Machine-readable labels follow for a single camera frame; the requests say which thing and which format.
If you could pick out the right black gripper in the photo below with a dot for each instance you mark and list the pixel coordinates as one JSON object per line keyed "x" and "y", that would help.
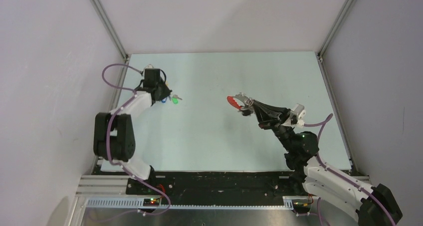
{"x": 275, "y": 122}

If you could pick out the red-handled metal key holder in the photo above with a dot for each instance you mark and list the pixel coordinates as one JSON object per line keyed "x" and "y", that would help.
{"x": 242, "y": 103}

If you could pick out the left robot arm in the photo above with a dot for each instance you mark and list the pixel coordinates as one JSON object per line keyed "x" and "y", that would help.
{"x": 114, "y": 136}

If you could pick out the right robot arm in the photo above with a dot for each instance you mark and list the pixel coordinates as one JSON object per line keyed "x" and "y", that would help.
{"x": 368, "y": 205}

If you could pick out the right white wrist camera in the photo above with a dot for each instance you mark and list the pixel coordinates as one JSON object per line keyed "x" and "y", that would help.
{"x": 296, "y": 116}

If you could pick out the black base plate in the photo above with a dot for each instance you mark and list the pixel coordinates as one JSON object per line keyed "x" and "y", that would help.
{"x": 222, "y": 188}

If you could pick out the right aluminium frame post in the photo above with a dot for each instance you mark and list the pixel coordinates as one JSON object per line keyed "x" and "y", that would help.
{"x": 340, "y": 18}

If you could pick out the aluminium frame post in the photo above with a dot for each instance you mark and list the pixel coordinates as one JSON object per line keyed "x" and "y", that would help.
{"x": 340, "y": 18}
{"x": 107, "y": 23}

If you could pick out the grey cable duct rail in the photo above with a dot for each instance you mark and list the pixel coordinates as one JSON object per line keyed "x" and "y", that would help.
{"x": 142, "y": 203}

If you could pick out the left aluminium frame post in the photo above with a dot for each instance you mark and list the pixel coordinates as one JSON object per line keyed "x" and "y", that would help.
{"x": 107, "y": 23}

